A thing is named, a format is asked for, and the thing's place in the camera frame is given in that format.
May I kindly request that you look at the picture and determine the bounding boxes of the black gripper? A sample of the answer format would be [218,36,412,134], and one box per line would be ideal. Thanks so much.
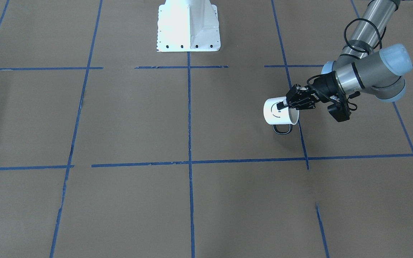
[276,71,345,111]

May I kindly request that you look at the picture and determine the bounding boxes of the white smiley mug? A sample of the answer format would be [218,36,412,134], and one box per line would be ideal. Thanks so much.
[263,96,299,135]

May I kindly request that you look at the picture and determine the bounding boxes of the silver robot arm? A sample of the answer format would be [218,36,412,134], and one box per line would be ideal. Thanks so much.
[274,0,413,122]

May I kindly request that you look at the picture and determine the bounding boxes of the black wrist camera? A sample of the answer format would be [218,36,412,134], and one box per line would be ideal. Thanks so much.
[327,98,358,122]

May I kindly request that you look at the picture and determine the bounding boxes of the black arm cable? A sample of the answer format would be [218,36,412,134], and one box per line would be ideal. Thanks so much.
[306,18,386,94]

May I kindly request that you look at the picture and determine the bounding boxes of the white pedestal column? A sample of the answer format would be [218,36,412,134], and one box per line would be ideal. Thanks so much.
[156,0,221,52]

